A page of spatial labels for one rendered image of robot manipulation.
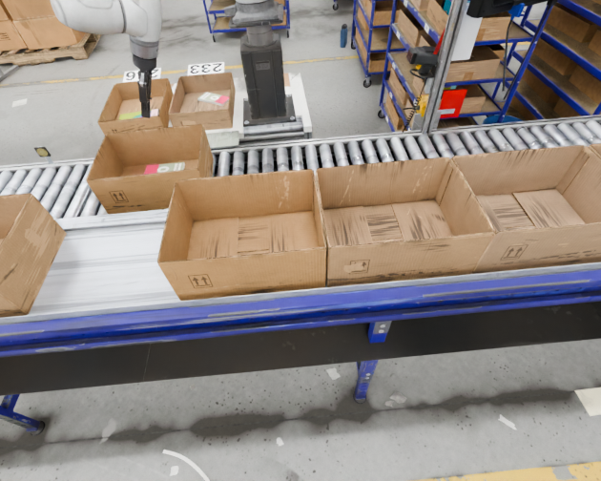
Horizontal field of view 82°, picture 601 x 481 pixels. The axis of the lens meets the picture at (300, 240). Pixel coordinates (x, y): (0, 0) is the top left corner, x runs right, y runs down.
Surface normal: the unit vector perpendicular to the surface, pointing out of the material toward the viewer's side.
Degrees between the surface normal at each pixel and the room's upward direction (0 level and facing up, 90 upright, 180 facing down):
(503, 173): 89
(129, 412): 0
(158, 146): 89
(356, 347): 0
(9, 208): 90
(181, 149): 89
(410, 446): 0
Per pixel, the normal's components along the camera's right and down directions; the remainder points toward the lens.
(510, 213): -0.04, -0.64
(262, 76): 0.10, 0.76
